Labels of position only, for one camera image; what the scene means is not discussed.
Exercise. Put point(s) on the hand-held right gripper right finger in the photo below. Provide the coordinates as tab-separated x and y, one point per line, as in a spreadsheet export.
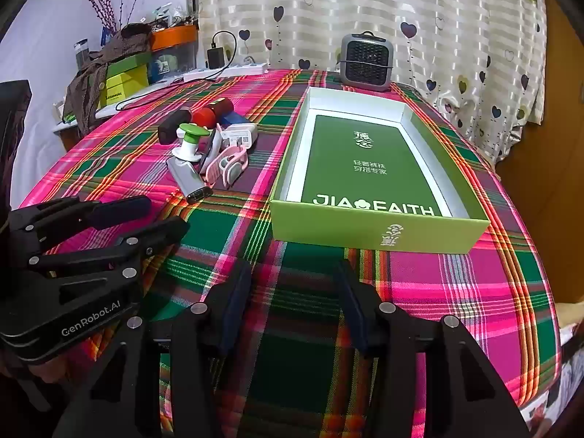
353	301

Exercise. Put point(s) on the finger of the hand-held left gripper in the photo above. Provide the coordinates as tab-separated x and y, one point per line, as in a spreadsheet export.
169	230
118	212

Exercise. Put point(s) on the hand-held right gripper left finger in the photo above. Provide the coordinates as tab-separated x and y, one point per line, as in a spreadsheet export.
237	301

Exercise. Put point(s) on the silver lighter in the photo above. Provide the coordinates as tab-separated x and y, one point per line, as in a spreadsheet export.
187	180

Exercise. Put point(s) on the pink clip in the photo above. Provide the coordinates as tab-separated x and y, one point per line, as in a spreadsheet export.
242	157
213	172

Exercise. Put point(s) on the green white suction knob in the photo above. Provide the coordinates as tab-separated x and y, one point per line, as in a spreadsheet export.
194	132

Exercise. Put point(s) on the black rectangular device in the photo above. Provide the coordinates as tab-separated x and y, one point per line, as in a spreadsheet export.
174	125

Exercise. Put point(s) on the white charger plug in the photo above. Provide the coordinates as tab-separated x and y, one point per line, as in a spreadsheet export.
242	136

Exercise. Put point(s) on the blue transparent case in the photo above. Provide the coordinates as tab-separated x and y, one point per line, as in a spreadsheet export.
225	122

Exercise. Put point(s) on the amber bottle with red cap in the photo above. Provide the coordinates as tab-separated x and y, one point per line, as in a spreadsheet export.
214	112

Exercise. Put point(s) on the green cardboard box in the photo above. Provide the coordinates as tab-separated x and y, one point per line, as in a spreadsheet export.
365	169

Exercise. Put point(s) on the pink green plaid tablecloth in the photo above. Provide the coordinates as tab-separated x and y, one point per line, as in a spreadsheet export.
219	232

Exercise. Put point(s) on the yellow-green box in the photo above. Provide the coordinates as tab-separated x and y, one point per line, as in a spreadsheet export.
123	86

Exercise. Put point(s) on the brown cloth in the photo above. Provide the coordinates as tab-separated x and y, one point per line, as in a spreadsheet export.
91	82

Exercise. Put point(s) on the green shoebox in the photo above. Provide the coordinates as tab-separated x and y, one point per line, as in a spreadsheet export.
130	61

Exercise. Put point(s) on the dark jar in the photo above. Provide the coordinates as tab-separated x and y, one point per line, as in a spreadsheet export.
81	57

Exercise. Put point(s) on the white power strip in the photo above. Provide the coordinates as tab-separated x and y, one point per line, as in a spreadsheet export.
237	69

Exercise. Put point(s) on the orange lid storage bin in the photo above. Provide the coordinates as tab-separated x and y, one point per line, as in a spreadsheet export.
175	36

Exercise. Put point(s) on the purple dried branches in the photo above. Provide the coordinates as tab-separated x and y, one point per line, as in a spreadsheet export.
102	7

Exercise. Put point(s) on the printed bedsheet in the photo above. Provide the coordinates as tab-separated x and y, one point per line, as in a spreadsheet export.
561	374

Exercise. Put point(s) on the grey portable heater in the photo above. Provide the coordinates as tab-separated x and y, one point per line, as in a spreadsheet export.
367	66

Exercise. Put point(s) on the wooden wardrobe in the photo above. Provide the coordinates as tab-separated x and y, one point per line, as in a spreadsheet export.
556	169

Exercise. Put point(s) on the heart print curtain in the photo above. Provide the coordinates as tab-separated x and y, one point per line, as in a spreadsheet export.
365	0

